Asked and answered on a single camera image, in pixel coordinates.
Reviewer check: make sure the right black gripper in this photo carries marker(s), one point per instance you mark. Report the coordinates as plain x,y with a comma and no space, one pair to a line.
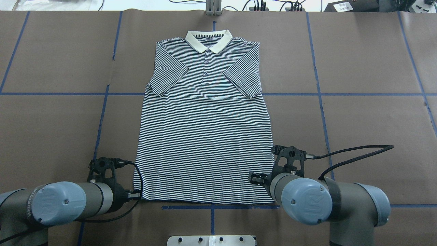
265,180

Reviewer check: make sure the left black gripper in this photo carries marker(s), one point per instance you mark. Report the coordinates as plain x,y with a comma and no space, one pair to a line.
118,195

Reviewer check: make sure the navy white striped polo shirt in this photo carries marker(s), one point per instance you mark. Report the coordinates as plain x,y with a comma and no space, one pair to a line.
204,122

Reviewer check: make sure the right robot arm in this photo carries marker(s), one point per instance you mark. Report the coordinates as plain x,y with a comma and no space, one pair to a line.
353,210

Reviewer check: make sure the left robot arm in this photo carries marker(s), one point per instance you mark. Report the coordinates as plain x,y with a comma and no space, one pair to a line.
27,214

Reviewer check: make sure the black box with label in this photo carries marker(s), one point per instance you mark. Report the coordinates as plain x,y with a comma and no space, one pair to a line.
353,6

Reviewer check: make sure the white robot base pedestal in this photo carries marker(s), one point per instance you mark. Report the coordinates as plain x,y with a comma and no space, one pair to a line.
212,240

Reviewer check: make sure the aluminium frame post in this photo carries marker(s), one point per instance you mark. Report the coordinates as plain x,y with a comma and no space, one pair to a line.
214,8

